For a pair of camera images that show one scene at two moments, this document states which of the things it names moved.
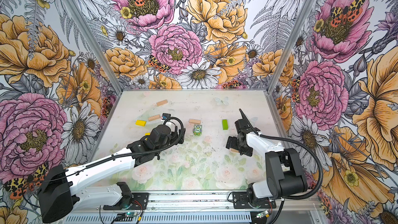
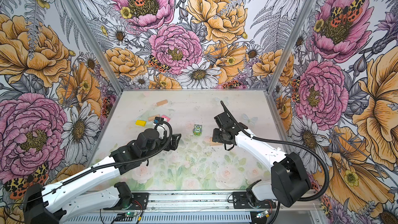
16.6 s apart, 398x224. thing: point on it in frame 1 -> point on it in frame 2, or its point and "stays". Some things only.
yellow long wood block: (141, 123) stays
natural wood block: (195, 121) -> (211, 143)
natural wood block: (153, 117) stays
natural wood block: (161, 102) stays
